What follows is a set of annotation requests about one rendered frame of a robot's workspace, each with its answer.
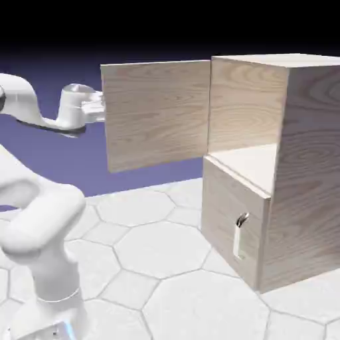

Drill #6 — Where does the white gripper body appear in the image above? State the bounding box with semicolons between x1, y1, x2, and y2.
80;90;106;124

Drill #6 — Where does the light wood swinging cabinet door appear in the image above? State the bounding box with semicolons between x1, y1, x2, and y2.
100;60;211;174

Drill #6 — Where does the light wood cabinet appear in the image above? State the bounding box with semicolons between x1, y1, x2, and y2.
201;53;340;294

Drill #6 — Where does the light wood door with handle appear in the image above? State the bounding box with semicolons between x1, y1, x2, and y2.
201;155;272;291

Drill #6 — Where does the silver curved door handle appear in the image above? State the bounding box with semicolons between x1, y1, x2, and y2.
232;212;250;262

